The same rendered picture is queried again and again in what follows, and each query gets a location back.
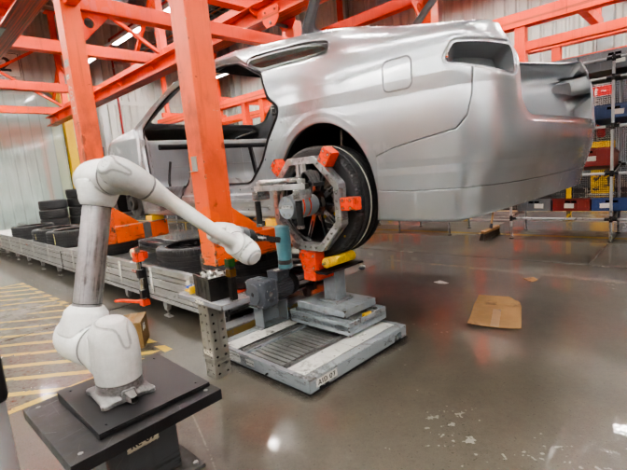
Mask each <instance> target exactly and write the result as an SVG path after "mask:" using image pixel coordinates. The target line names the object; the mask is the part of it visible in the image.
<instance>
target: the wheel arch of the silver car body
mask: <svg viewBox="0 0 627 470"><path fill-rule="evenodd" d="M340 130H343V146H348V147H350V148H352V149H354V150H355V151H357V152H358V153H360V154H361V155H362V156H363V157H364V158H365V159H366V160H367V161H368V162H369V158H368V156H367V154H366V152H365V151H364V149H363V147H362V146H361V144H360V143H359V142H358V141H357V140H356V138H355V137H354V136H353V135H352V134H351V133H350V132H348V131H347V130H346V129H345V128H343V127H342V126H340V125H338V124H336V123H333V122H329V121H316V122H313V123H310V124H308V125H306V126H304V127H303V128H302V129H300V130H299V131H298V132H297V133H296V134H295V135H294V137H293V138H292V139H291V141H290V142H289V144H288V146H287V148H286V151H285V154H284V155H283V160H284V161H286V160H287V159H291V158H292V157H293V156H294V155H295V154H296V153H298V152H299V151H301V150H302V149H303V148H306V147H310V146H320V145H341V133H340ZM369 165H370V167H371V164H370V162H369ZM371 169H372V167H371ZM372 172H373V175H374V171H373V169H372ZM374 179H375V184H376V188H377V183H376V178H375V175H374ZM377 195H378V220H379V193H378V188H377Z"/></svg>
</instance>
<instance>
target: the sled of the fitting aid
mask: <svg viewBox="0 0 627 470"><path fill-rule="evenodd" d="M289 312H290V321H294V322H297V323H301V324H305V325H310V326H313V327H317V328H321V329H324V330H327V331H331V332H334V333H338V334H342V335H344V336H348V337H351V336H352V335H354V334H356V333H358V332H360V331H361V330H363V329H365V328H367V327H369V326H371V325H374V324H375V323H377V322H379V321H381V320H382V319H384V318H386V310H385V306H383V305H378V304H374V305H372V306H370V307H368V308H366V309H364V310H363V311H360V312H358V313H356V314H354V315H351V316H349V317H347V318H341V317H337V316H333V315H329V314H325V313H322V312H317V311H310V310H306V309H303V308H299V307H298V306H297V307H295V308H292V309H290V310H289Z"/></svg>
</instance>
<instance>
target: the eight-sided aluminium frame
mask: <svg viewBox="0 0 627 470"><path fill-rule="evenodd" d="M318 157H319V156H310V157H303V158H295V159H287V160H286V162H285V165H284V167H283V168H282V170H281V171H280V173H279V175H278V177H277V179H280V178H289V177H290V176H291V174H292V173H293V172H294V170H295V168H296V167H295V164H298V165H301V164H303V163H306V164H312V163H313V165H314V166H315V167H316V168H317V169H318V170H319V172H320V173H321V174H323V175H324V176H325V178H326V179H327V180H328V181H329V183H330V184H331V185H332V186H333V195H334V207H335V218H336V222H335V224H334V225H333V227H332V228H331V230H330V231H329V233H328V234H327V236H326V237H325V239H324V240H323V241H322V242H305V241H304V240H303V239H302V238H301V236H300V235H299V234H298V232H297V231H296V230H295V229H294V228H293V227H292V225H291V224H290V223H289V221H288V220H287V219H285V218H283V217H282V216H281V214H280V212H279V201H280V199H281V198H282V197H284V196H285V191H284V190H276V191H273V201H274V210H275V220H276V224H277V225H283V224H288V225H289V231H290V239H291V243H292V244H293V246H294V247H295V249H298V250H299V249H302V250H310V251H318V252H324V251H326V250H329V249H330V248H331V247H332V245H333V244H334V242H335V241H336V240H337V239H338V238H339V236H340V235H341V233H342V232H343V230H344V229H345V228H346V227H347V225H348V219H349V218H348V213H347V211H341V205H340V198H344V197H346V186H345V182H344V181H343V179H341V177H340V176H339V175H338V174H337V173H336V172H335V171H334V169H333V168H332V167H324V166H323V165H322V164H321V163H320V162H318V161H317V159H318Z"/></svg>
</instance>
